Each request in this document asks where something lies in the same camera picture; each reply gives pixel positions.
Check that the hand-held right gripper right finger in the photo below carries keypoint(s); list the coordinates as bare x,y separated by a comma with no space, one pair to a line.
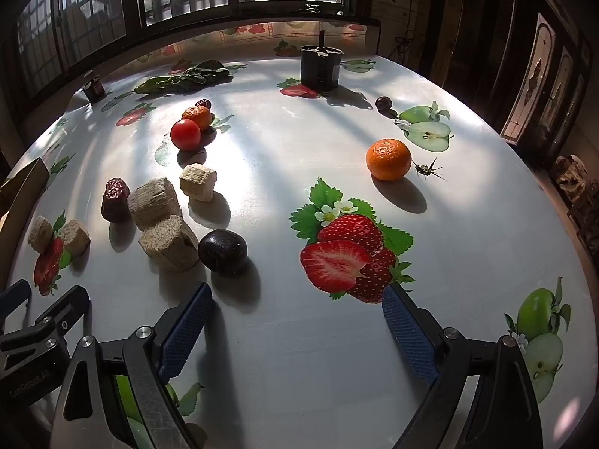
407,336

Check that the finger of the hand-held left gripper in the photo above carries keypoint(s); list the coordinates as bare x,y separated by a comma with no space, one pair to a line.
65,307
14,295

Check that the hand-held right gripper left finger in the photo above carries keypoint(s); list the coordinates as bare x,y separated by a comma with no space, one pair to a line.
187,332

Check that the large dark plum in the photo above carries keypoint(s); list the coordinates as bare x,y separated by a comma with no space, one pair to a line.
222,251

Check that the large orange mandarin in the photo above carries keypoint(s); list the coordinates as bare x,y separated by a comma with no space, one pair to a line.
388,159

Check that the beige sugarcane chunk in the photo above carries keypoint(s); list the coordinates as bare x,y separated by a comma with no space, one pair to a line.
167,243
153,202
75,238
199,182
40,234

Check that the brown cardboard piece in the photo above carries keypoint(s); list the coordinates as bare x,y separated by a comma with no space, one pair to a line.
18,194

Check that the large red date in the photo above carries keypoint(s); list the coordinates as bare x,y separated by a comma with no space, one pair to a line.
115,199

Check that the dried fruit calyx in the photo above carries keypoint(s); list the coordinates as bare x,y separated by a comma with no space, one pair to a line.
427,169

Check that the red tomato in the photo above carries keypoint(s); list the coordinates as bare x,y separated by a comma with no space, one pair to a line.
185,134

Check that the small orange mandarin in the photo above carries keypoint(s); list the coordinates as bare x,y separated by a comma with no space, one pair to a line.
198,116

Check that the small dark figurine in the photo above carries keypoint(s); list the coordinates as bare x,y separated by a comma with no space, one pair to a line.
94,89

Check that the wooden chair with cloth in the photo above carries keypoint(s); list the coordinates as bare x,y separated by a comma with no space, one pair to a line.
576,191

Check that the small dark berry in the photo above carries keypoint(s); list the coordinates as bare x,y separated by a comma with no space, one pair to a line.
204,103

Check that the small dark grape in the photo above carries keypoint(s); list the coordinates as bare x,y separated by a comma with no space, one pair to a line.
383,102

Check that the green leafy vegetable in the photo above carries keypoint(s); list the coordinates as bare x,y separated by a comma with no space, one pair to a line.
187,77

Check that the black cup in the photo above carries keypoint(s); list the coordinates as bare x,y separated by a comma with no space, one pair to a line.
319,68

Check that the stained glass door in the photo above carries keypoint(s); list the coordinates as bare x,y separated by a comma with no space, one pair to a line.
545,72

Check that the barred sliding window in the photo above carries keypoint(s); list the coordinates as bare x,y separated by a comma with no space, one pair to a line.
140,0

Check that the small plant on windowsill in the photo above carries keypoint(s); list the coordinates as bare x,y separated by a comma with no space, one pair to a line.
312,8

